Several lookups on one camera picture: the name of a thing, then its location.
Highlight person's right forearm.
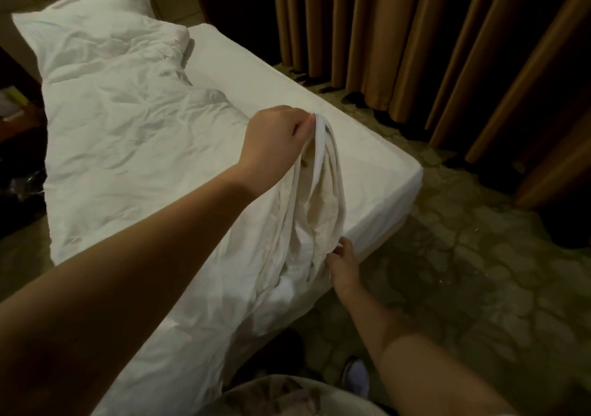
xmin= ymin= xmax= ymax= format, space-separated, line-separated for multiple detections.
xmin=340 ymin=286 xmax=518 ymax=416

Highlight person's left forearm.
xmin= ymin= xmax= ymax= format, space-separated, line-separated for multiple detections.
xmin=0 ymin=166 xmax=255 ymax=416

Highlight person's white shirt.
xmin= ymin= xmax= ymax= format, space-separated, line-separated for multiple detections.
xmin=198 ymin=374 xmax=389 ymax=416

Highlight white pillow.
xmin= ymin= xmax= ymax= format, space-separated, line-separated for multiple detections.
xmin=11 ymin=0 xmax=190 ymax=84

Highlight person's left hand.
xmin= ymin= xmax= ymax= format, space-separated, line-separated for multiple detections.
xmin=231 ymin=105 xmax=318 ymax=200

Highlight reddish wooden nightstand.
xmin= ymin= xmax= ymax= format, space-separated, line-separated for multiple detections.
xmin=0 ymin=83 xmax=47 ymax=237

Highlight person's white shoe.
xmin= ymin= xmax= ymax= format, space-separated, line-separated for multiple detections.
xmin=342 ymin=356 xmax=372 ymax=400

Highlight white bed sheet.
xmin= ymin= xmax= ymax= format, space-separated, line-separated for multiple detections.
xmin=185 ymin=23 xmax=425 ymax=338

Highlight dark wooden column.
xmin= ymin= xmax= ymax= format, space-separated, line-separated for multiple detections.
xmin=189 ymin=0 xmax=283 ymax=66

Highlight brown curtain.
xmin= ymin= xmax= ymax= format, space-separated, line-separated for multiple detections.
xmin=270 ymin=0 xmax=591 ymax=211

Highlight white duvet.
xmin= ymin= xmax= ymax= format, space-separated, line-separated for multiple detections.
xmin=41 ymin=14 xmax=347 ymax=416

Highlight person's right hand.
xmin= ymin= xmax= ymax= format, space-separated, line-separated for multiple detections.
xmin=325 ymin=236 xmax=364 ymax=303

